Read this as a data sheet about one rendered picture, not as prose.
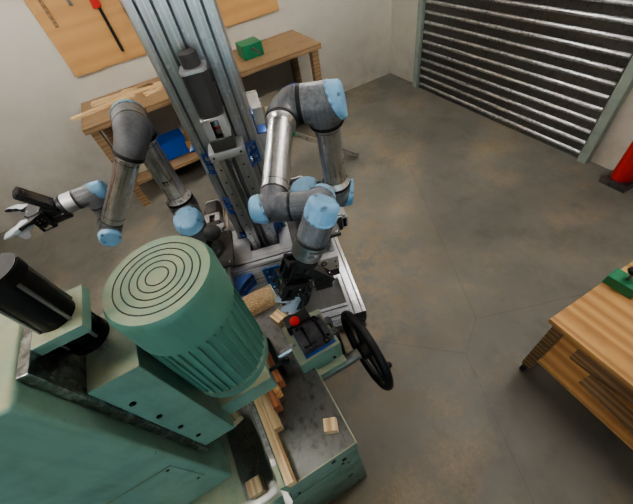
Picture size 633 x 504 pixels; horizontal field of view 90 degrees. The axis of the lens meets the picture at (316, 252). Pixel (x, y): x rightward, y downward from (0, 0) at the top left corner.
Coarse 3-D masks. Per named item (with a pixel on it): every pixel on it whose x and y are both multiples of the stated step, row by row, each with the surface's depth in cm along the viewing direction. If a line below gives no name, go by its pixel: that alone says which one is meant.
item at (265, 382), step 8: (264, 368) 81; (264, 376) 80; (272, 376) 84; (256, 384) 79; (264, 384) 80; (272, 384) 82; (240, 392) 78; (248, 392) 79; (256, 392) 81; (264, 392) 83; (224, 400) 78; (232, 400) 77; (240, 400) 79; (248, 400) 81; (224, 408) 78; (232, 408) 80
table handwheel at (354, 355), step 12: (348, 312) 104; (348, 324) 116; (360, 324) 98; (348, 336) 118; (360, 336) 104; (360, 348) 104; (372, 348) 93; (348, 360) 104; (360, 360) 117; (372, 360) 104; (384, 360) 93; (336, 372) 103; (372, 372) 112; (384, 372) 93; (384, 384) 99
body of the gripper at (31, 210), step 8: (56, 200) 115; (32, 208) 114; (40, 208) 114; (56, 208) 117; (24, 216) 113; (32, 216) 113; (40, 216) 114; (48, 216) 116; (56, 216) 119; (64, 216) 120; (72, 216) 121; (40, 224) 117; (48, 224) 117; (56, 224) 119
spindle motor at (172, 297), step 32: (128, 256) 52; (160, 256) 50; (192, 256) 49; (128, 288) 47; (160, 288) 46; (192, 288) 45; (224, 288) 50; (128, 320) 43; (160, 320) 43; (192, 320) 45; (224, 320) 51; (160, 352) 48; (192, 352) 50; (224, 352) 55; (256, 352) 64; (192, 384) 61; (224, 384) 60
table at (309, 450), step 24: (264, 312) 112; (336, 360) 100; (288, 384) 95; (312, 384) 93; (288, 408) 90; (312, 408) 89; (336, 408) 88; (288, 432) 86; (312, 432) 85; (288, 456) 83; (312, 456) 82; (336, 456) 81
